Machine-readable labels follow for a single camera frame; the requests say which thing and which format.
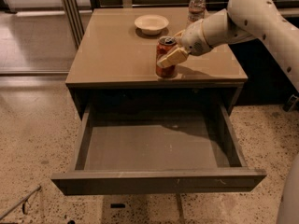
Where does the red coke can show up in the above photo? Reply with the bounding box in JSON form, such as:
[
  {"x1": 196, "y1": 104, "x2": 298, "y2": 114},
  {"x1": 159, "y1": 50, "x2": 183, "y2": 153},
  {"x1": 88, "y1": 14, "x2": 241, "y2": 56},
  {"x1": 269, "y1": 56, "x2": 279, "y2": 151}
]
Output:
[{"x1": 155, "y1": 35, "x2": 179, "y2": 78}]

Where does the white bowl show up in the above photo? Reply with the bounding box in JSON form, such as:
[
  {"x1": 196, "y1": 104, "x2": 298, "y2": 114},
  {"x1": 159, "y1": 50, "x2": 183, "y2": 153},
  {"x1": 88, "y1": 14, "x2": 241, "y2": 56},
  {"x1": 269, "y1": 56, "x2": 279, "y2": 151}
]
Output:
[{"x1": 135, "y1": 15, "x2": 169, "y2": 35}]

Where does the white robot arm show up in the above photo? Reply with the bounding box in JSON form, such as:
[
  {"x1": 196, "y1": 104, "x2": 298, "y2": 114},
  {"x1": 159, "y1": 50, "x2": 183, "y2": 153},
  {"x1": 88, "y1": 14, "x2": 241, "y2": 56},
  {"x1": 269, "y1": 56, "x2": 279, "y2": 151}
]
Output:
[{"x1": 157, "y1": 0, "x2": 299, "y2": 90}]

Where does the grey metal rod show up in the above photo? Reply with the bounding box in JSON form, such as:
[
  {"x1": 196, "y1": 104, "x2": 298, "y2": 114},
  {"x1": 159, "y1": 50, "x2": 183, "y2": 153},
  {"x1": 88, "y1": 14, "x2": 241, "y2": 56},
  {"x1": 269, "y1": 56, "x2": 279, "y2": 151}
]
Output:
[{"x1": 0, "y1": 185, "x2": 41, "y2": 220}]

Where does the open grey top drawer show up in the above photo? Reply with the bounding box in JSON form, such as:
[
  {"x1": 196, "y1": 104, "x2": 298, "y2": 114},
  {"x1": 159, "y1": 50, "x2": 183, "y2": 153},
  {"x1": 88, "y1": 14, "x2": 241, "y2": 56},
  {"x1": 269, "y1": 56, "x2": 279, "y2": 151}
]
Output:
[{"x1": 51, "y1": 105, "x2": 266, "y2": 195}]

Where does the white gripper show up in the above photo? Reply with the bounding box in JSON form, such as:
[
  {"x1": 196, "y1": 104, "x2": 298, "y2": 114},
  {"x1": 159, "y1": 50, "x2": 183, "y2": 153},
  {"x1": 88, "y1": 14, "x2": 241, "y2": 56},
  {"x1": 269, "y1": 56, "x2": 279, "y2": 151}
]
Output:
[{"x1": 157, "y1": 20, "x2": 212, "y2": 68}]

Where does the grey cabinet with tan top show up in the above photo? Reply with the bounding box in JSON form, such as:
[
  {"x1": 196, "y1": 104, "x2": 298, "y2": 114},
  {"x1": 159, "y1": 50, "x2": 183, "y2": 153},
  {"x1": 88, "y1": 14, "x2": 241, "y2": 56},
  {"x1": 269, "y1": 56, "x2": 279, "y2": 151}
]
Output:
[{"x1": 65, "y1": 7, "x2": 248, "y2": 115}]

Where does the clear plastic water bottle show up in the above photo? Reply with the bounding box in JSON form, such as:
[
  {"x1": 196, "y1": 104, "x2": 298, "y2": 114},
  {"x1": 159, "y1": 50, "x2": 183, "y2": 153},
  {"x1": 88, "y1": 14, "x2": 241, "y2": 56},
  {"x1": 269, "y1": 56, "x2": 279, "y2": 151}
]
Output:
[{"x1": 187, "y1": 0, "x2": 206, "y2": 25}]

